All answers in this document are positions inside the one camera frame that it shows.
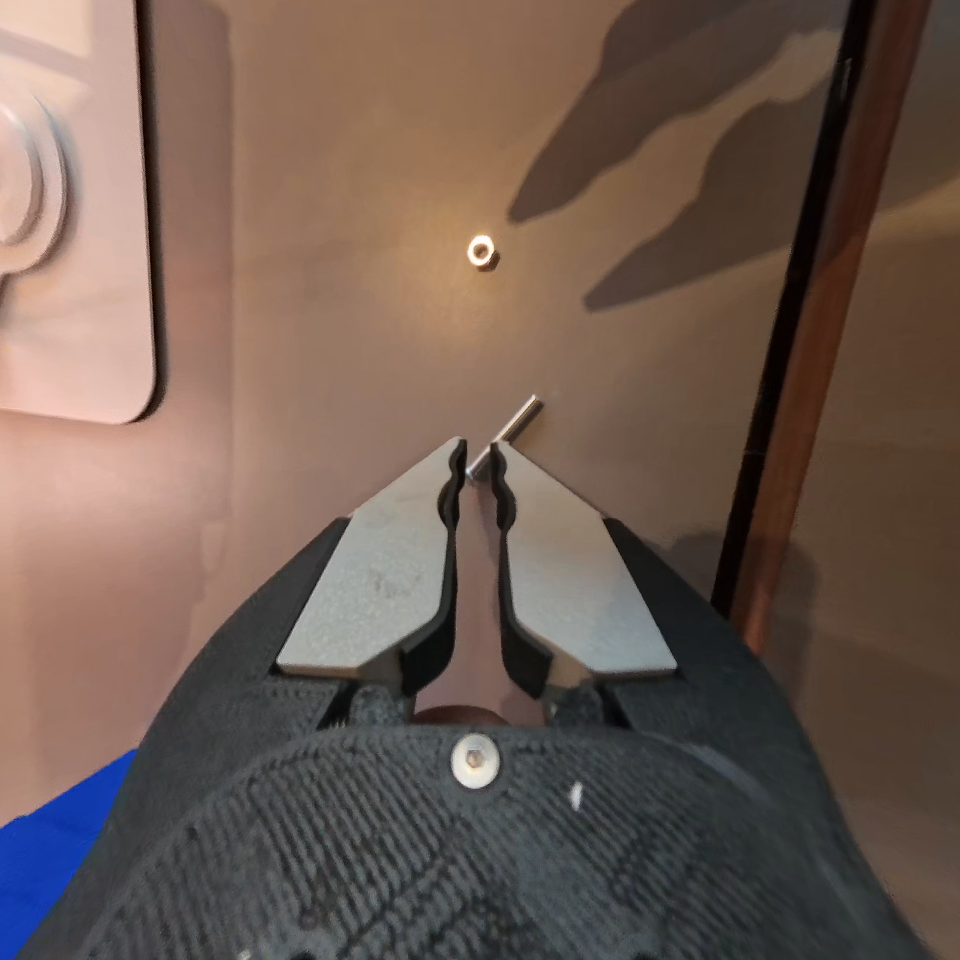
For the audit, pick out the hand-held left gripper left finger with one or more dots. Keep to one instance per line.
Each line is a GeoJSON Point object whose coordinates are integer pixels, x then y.
{"type": "Point", "coordinates": [382, 585]}

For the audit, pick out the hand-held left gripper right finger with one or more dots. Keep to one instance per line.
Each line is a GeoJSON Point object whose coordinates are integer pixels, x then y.
{"type": "Point", "coordinates": [577, 592]}

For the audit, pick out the silver bolt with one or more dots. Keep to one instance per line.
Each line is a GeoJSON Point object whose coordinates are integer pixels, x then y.
{"type": "Point", "coordinates": [517, 421]}

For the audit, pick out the small silver hex nut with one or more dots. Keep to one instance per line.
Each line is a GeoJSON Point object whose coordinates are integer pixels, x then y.
{"type": "Point", "coordinates": [484, 253]}

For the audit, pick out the blue cloth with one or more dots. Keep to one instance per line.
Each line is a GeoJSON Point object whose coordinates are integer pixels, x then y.
{"type": "Point", "coordinates": [37, 862]}

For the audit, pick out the brown wooden strip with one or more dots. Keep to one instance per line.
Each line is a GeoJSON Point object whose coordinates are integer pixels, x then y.
{"type": "Point", "coordinates": [840, 300]}

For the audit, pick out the beige moulded tray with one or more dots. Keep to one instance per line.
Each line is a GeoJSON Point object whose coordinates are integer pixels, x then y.
{"type": "Point", "coordinates": [75, 337]}

